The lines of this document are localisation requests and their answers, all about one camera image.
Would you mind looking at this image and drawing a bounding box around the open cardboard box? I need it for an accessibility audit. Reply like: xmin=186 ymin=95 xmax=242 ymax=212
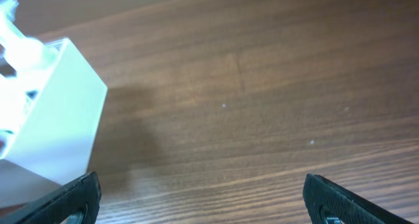
xmin=3 ymin=37 xmax=107 ymax=185

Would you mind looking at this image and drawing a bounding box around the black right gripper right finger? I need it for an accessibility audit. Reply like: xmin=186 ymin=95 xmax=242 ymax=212
xmin=302 ymin=174 xmax=411 ymax=224

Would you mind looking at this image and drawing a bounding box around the white printed tube bottle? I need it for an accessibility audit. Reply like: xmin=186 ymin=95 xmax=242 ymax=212
xmin=1 ymin=75 xmax=34 ymax=134

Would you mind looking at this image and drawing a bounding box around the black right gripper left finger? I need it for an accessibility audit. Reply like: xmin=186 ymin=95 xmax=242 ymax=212
xmin=1 ymin=172 xmax=101 ymax=224

